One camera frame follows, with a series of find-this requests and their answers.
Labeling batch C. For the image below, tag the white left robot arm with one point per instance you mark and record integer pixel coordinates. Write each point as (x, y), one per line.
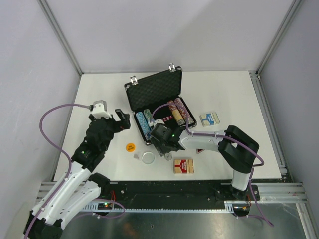
(80, 184)

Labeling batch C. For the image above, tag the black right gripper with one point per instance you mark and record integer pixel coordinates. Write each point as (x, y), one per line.
(161, 149)

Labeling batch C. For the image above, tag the light blue chip stack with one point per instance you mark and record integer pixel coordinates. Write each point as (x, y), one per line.
(143, 124)

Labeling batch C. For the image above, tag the red dice row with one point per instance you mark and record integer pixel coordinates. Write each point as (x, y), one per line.
(167, 118)

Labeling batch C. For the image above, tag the clear dealer button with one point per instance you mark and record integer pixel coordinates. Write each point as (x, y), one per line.
(148, 157)

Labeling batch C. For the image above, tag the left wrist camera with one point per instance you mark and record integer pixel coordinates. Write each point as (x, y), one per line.
(99, 110)

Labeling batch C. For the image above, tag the black poker chip case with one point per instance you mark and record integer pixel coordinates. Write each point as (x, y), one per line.
(154, 90)

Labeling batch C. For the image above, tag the white cable duct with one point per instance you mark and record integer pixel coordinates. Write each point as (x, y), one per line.
(93, 207)

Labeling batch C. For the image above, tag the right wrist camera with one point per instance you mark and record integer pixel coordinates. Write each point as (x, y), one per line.
(154, 122)

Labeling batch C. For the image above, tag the orange big blind button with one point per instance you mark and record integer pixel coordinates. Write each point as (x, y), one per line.
(130, 147)

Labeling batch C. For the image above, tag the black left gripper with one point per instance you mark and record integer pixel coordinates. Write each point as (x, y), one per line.
(119, 126)

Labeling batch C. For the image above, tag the red chip stack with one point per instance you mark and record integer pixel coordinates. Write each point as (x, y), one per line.
(172, 106)

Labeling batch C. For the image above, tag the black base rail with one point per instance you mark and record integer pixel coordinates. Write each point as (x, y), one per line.
(194, 194)

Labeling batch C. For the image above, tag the blue card deck box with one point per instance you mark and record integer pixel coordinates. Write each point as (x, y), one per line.
(209, 119)

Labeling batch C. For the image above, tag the red card deck box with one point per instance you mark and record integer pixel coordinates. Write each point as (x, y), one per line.
(183, 166)

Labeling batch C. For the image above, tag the triangular all in button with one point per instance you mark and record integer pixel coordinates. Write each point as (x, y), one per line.
(199, 151)

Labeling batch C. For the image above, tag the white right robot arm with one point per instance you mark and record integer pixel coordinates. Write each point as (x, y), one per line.
(236, 147)

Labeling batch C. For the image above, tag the purple chip stack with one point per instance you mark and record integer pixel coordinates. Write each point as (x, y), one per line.
(183, 111)

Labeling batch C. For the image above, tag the green chip stack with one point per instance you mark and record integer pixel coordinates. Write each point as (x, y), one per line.
(147, 113)

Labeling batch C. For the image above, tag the yellow chip stack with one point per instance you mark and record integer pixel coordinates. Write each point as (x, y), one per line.
(178, 117)

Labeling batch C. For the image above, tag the grey poker chip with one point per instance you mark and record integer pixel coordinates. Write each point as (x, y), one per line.
(168, 156)

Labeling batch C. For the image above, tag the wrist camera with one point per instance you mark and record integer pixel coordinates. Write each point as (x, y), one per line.
(154, 122)
(99, 110)

